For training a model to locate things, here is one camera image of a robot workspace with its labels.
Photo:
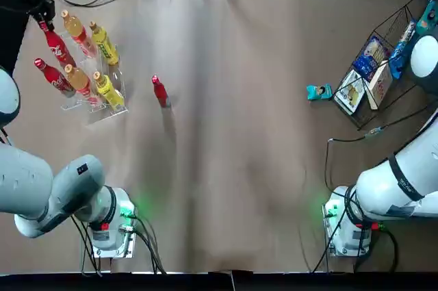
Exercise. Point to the white and yellow snack packet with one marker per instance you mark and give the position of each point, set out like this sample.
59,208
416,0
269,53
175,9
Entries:
350,92

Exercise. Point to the blue snack bag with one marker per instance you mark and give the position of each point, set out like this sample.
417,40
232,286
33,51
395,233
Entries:
369,58

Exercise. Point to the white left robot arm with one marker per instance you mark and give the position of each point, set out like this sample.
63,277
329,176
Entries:
68,188

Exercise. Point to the red cola bottle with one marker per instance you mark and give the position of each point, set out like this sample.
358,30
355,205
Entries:
56,80
56,49
160,91

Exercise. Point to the long blue biscuit packet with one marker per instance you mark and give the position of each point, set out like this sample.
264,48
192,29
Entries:
402,48

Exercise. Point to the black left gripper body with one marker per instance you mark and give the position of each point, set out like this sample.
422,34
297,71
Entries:
17,3

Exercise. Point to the yellow drink bottle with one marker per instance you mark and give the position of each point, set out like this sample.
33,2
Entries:
109,92
106,48

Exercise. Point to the clear acrylic bottle shelf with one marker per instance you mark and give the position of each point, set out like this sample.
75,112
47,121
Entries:
106,116

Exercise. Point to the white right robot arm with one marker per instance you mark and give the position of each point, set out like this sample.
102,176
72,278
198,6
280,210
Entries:
393,185

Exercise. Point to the orange tea bottle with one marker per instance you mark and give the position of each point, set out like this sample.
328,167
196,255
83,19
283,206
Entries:
80,82
77,32

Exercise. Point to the white cardboard box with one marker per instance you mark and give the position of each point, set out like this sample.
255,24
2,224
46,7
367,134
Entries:
380,87

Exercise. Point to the teal chips packet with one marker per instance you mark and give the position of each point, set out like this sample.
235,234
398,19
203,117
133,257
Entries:
318,92
430,15

